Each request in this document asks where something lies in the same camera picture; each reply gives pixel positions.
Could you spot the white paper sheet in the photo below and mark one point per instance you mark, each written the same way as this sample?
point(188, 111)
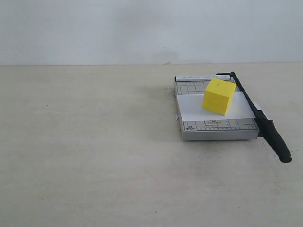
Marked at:
point(190, 108)

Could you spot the yellow foam cube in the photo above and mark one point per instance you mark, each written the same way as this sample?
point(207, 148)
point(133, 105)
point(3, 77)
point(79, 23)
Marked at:
point(218, 96)

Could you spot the black cutter blade lever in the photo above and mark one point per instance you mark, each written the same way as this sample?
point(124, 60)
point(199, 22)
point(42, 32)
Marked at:
point(266, 127)

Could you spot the grey metal paper cutter base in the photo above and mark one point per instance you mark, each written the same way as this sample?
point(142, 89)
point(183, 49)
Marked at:
point(232, 129)

